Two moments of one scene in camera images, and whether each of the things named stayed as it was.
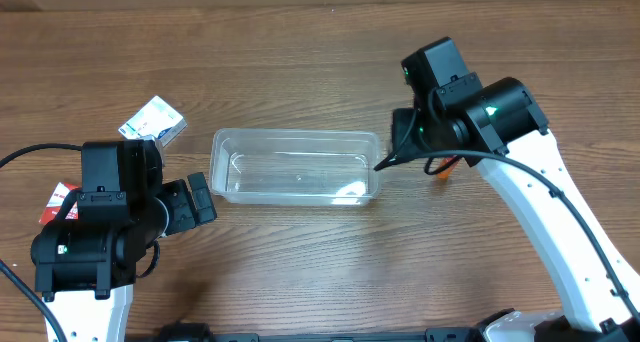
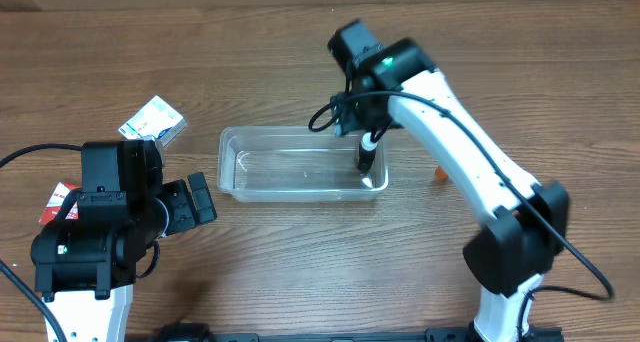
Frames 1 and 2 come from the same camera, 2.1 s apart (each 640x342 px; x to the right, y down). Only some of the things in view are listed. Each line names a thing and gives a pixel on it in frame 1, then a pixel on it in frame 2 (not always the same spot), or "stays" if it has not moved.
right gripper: x=402 y=140 -> x=346 y=117
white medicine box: x=156 y=118 stays
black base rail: x=192 y=332 stays
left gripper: x=185 y=205 stays
